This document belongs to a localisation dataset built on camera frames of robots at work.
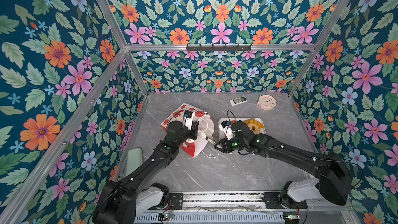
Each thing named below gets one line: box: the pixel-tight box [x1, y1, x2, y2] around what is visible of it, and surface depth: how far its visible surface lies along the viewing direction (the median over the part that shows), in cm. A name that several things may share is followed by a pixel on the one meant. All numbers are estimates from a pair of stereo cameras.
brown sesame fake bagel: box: [247, 122, 261, 135], surface depth 95 cm
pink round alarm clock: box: [256, 94, 277, 111], surface depth 113 cm
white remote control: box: [229, 95, 248, 107], surface depth 117 cm
